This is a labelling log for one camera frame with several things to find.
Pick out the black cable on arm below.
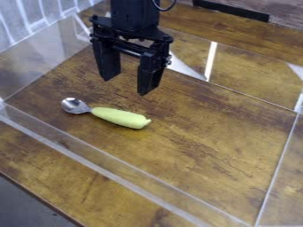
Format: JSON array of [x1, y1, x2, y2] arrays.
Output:
[[151, 0, 177, 12]]

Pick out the black bar in background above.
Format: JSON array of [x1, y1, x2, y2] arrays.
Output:
[[192, 0, 269, 22]]

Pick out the green handled metal spoon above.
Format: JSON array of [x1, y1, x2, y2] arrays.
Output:
[[61, 98, 152, 129]]

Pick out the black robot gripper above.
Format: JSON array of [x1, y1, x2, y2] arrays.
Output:
[[89, 0, 173, 96]]

